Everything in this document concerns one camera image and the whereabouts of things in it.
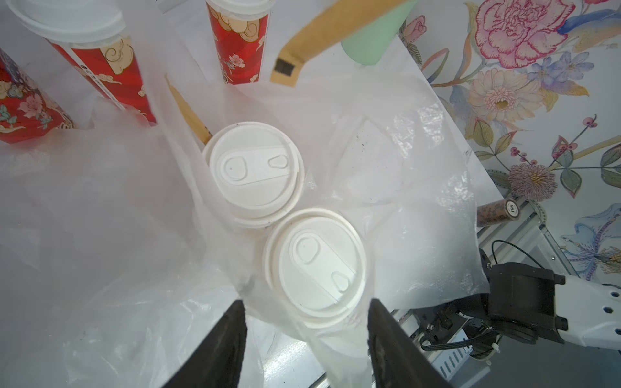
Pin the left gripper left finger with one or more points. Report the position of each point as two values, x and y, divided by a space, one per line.
218 360

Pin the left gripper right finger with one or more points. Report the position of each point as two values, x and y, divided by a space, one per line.
395 360

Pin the white lid beige cup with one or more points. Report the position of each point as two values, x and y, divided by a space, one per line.
316 260

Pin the clear plastic carrier bag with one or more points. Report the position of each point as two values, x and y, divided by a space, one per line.
373 152

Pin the white lid floral cup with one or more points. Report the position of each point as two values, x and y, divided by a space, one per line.
258 170

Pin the white lid red back cup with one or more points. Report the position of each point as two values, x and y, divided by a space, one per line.
239 32

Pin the white lid red cup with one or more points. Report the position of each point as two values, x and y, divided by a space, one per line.
239 32
92 36

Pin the clear plastic bag pile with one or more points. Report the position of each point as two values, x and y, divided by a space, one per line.
106 279

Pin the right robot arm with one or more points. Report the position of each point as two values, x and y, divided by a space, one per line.
526 304

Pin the green cup holder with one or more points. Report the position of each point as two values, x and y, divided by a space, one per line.
368 45

